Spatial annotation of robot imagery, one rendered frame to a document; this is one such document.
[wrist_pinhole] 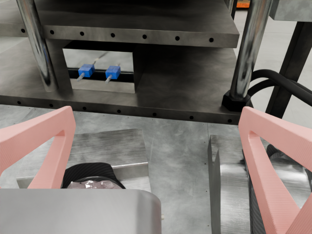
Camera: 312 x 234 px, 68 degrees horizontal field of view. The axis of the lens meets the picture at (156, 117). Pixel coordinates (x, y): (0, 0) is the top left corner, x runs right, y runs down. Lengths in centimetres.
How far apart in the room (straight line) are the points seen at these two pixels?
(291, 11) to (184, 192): 68
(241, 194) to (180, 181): 19
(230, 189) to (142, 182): 18
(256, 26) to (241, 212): 53
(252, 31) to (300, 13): 21
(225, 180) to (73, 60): 73
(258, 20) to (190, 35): 22
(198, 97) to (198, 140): 27
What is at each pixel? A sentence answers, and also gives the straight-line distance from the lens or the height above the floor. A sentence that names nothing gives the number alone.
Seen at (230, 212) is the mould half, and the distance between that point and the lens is 46.
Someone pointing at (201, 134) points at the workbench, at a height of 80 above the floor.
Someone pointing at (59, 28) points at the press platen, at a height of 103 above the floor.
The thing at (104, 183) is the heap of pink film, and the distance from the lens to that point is 49.
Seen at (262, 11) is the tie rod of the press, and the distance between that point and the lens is 77.
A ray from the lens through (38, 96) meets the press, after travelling 104.
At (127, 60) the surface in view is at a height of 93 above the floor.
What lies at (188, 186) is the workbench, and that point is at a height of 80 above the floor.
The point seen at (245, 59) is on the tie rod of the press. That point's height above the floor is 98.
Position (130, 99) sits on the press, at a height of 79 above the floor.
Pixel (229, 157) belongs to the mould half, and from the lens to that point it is 49.
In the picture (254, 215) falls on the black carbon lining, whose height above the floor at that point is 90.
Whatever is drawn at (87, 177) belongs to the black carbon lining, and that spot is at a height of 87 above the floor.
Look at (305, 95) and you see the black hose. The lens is 81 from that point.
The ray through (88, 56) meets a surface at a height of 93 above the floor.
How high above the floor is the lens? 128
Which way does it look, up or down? 37 degrees down
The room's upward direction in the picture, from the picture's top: straight up
